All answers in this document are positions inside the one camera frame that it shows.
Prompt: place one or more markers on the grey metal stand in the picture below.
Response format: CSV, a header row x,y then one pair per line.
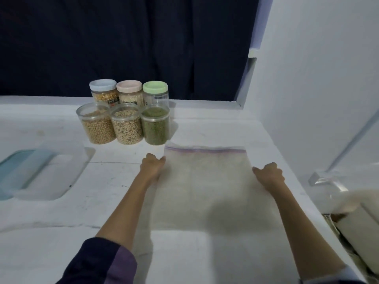
x,y
340,174

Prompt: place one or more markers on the dark navy curtain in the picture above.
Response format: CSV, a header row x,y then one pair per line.
x,y
118,44

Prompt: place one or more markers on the transparent jar green lid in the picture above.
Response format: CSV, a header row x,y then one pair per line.
x,y
156,92

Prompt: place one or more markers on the pile of yellow soybeans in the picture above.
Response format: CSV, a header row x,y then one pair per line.
x,y
99,130

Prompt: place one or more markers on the green round lid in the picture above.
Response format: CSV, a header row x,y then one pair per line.
x,y
156,87

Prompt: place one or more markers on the pink round lid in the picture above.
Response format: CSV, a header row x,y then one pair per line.
x,y
130,85

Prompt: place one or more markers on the white box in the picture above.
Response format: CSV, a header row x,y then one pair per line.
x,y
358,227

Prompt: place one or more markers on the pile of green beans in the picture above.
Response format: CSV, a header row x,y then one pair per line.
x,y
155,128

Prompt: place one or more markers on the teal container lid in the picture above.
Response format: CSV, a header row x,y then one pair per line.
x,y
18,171

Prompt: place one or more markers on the blue round lid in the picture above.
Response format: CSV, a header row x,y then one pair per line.
x,y
103,84

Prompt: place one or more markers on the person's left forearm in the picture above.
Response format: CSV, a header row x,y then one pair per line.
x,y
121,224

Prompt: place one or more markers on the teal lidded plastic container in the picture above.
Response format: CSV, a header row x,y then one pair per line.
x,y
59,174

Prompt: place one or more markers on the transparent jar blue lid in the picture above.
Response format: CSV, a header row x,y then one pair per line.
x,y
104,91

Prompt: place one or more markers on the transparent jar pink lid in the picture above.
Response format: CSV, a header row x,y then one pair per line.
x,y
130,91

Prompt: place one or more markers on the person's right forearm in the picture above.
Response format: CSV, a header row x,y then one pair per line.
x,y
305,233

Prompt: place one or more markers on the person's right hand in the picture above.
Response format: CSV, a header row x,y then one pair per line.
x,y
269,176

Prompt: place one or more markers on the person's left hand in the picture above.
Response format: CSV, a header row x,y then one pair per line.
x,y
153,167

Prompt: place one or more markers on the zip bag of corn kernels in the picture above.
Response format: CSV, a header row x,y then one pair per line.
x,y
207,186

